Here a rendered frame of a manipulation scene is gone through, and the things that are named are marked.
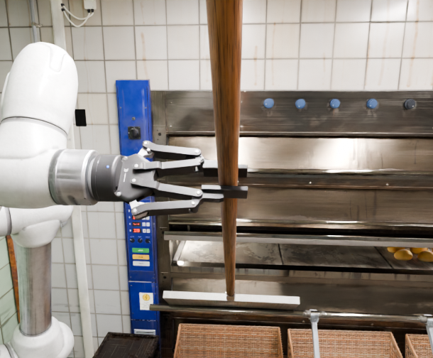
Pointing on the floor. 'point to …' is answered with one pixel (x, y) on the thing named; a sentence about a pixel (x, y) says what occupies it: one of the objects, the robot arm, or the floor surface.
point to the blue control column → (125, 86)
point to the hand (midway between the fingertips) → (225, 180)
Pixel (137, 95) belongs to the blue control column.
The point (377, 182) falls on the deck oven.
